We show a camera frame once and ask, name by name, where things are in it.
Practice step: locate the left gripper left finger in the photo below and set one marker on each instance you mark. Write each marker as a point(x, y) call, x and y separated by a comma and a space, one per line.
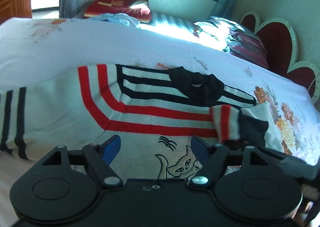
point(98, 160)

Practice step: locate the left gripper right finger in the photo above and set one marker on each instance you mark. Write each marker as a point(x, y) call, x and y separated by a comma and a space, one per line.
point(213, 159)

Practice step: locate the striped knit child sweater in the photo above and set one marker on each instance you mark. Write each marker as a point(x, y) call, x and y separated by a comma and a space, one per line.
point(155, 113)

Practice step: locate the floral white bed sheet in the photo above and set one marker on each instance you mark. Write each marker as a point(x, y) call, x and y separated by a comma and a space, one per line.
point(35, 51)

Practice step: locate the red scalloped headboard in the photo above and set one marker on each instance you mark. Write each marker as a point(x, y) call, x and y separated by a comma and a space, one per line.
point(280, 40)

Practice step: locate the light blue cloth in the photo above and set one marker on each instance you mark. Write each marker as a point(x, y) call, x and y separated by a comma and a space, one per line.
point(119, 18)

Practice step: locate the striped blue white mattress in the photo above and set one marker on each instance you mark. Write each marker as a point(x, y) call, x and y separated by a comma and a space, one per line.
point(162, 22)

